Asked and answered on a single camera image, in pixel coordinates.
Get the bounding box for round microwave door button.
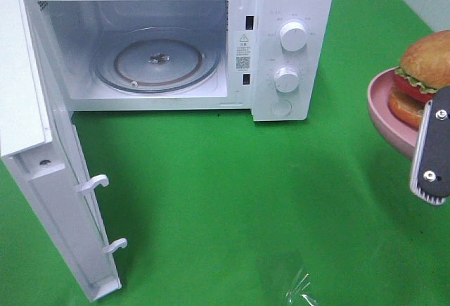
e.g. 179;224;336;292
271;99;292;117

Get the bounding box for white microwave knob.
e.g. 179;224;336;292
274;67;300;94
279;20;308;52

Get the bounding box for pink round plate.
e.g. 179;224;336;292
367;68;418;160

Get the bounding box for burger with lettuce and tomato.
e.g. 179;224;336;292
387;30;449;130

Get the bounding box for white microwave oven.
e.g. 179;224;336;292
41;0;332;121

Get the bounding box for glass microwave turntable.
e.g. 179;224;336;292
93;27;226;94

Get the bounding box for clear tape piece on table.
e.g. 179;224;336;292
282;267;318;306

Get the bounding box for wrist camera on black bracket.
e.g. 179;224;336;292
409;87;449;205

